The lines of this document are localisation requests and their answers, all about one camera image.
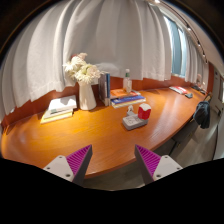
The small white plug adapter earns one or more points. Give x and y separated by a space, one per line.
130 110

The white flower bouquet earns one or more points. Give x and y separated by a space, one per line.
78 69

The yellow book under stack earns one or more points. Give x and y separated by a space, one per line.
51 117

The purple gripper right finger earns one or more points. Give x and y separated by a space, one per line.
154 167

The white curtain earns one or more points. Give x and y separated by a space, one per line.
116 35

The white ceramic vase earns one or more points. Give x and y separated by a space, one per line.
86 96

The orange book on stack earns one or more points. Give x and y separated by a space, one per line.
121 93

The white book on stack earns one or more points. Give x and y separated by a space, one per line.
61 104

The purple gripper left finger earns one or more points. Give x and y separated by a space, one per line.
72 167

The red white charger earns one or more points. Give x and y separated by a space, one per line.
144 111

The upright grey books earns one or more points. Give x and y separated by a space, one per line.
104 88

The small dark object far desk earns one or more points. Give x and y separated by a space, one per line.
189 95

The chair with dark jacket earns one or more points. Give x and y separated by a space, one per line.
201 118

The clear plastic bottle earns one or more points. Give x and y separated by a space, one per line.
127 82

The red book far desk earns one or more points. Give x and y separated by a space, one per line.
178 89

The blue book in stack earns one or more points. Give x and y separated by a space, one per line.
120 102

